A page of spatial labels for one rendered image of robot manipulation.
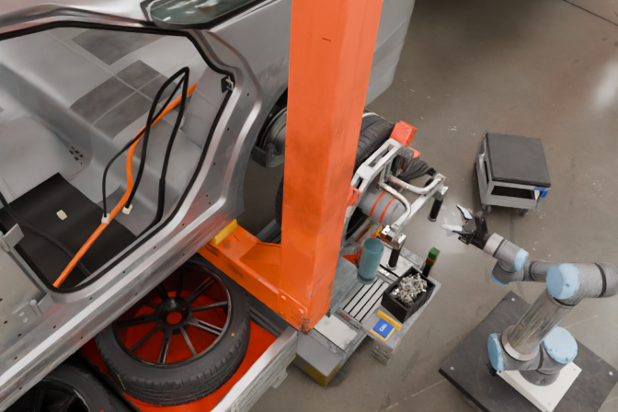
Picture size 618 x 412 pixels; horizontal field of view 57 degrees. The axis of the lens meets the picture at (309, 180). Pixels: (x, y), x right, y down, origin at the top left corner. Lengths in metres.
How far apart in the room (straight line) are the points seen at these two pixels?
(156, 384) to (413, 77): 3.10
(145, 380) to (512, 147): 2.49
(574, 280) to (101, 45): 2.31
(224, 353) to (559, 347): 1.36
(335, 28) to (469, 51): 3.77
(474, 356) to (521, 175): 1.22
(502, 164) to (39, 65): 2.57
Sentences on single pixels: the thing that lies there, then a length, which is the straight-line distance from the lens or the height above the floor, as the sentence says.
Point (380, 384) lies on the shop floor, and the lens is 3.02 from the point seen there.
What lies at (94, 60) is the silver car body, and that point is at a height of 1.04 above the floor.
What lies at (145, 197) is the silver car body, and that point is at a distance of 2.56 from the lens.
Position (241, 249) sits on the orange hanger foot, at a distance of 2.53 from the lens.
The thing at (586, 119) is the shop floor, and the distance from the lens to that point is 4.79.
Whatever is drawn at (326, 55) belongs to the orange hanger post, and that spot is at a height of 1.92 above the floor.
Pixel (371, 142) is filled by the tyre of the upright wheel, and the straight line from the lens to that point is 2.31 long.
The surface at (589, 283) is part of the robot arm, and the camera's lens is 2.10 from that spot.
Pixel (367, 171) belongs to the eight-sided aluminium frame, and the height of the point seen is 1.12.
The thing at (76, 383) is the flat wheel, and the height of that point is 0.50.
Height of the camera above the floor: 2.75
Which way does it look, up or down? 48 degrees down
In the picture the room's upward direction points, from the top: 5 degrees clockwise
